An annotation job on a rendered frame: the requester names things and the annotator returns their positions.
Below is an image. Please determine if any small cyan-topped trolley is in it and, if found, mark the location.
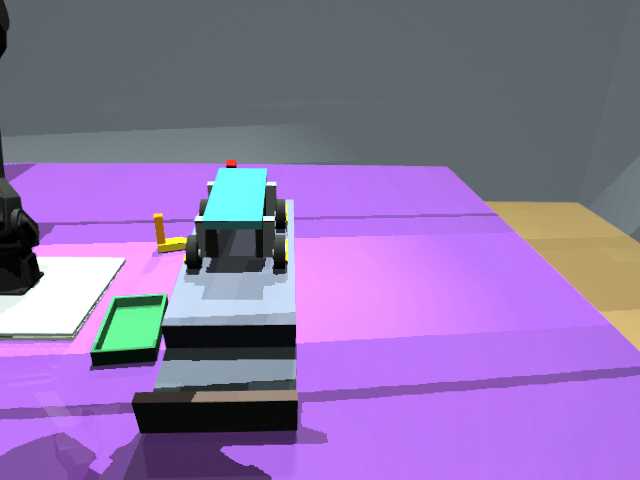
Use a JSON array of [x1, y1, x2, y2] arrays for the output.
[[184, 168, 288, 269]]

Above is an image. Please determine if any yellow chock with orange handle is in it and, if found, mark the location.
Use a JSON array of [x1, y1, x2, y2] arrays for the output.
[[153, 213, 187, 254]]

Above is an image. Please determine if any grey ramp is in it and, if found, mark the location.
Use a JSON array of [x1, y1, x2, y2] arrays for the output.
[[131, 199, 298, 434]]

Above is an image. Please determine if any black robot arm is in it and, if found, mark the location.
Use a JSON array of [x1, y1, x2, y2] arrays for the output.
[[0, 0, 44, 296]]

